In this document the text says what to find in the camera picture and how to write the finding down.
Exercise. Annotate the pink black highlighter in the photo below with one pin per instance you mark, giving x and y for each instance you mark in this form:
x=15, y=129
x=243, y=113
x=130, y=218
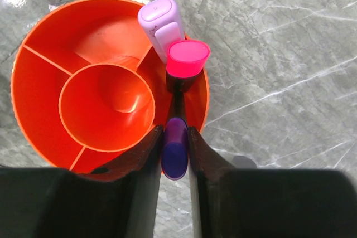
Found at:
x=185, y=62

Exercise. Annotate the lilac highlighter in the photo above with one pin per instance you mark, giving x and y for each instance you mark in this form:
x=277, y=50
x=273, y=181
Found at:
x=161, y=22

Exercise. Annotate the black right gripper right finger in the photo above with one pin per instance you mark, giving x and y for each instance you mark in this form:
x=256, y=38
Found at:
x=240, y=202

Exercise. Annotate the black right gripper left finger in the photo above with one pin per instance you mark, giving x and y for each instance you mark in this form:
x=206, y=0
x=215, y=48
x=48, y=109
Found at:
x=117, y=199

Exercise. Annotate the purple black highlighter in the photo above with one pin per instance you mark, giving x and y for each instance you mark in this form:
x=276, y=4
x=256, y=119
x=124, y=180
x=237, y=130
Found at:
x=174, y=157

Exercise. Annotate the orange round pen holder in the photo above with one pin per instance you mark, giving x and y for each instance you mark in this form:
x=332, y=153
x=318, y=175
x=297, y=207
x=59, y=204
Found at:
x=87, y=85

